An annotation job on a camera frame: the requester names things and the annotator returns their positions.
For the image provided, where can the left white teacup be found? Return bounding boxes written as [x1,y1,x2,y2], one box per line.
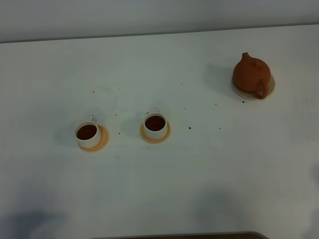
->
[74,115,102,148]

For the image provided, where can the orange cup coaster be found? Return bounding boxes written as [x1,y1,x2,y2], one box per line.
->
[78,125,109,152]
[140,123,171,144]

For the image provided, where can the brown clay teapot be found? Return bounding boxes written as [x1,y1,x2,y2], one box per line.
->
[232,52,271,100]

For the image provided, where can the white teacup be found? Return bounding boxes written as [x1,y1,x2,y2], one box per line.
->
[143,108,168,140]
[74,115,102,148]

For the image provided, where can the left orange cup coaster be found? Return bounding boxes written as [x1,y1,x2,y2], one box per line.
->
[78,125,109,152]

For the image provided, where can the right white teacup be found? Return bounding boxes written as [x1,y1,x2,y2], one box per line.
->
[143,108,168,140]

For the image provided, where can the beige round teapot coaster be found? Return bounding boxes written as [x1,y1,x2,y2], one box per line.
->
[231,75,276,101]

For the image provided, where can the right orange cup coaster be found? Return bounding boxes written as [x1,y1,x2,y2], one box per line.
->
[140,123,171,144]

